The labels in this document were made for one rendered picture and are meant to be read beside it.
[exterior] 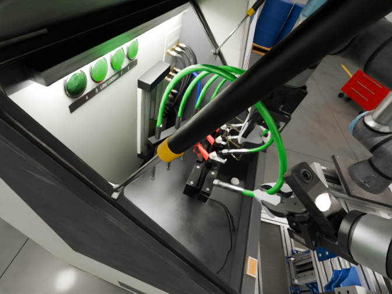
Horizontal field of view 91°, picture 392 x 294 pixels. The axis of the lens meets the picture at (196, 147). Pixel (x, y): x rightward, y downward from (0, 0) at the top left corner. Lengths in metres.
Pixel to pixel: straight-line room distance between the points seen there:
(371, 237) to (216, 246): 0.57
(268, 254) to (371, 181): 0.88
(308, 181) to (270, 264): 1.31
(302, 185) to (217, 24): 0.63
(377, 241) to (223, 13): 0.72
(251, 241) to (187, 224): 0.25
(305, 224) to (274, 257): 1.28
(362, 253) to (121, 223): 0.34
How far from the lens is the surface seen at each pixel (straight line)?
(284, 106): 0.48
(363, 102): 4.76
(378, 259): 0.37
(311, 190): 0.38
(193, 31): 0.80
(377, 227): 0.37
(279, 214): 0.42
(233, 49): 0.82
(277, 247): 1.71
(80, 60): 0.35
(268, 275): 1.62
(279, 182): 0.45
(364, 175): 1.08
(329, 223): 0.39
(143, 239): 0.35
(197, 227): 0.83
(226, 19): 0.80
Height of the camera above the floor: 1.59
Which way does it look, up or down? 47 degrees down
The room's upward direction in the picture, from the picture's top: 19 degrees clockwise
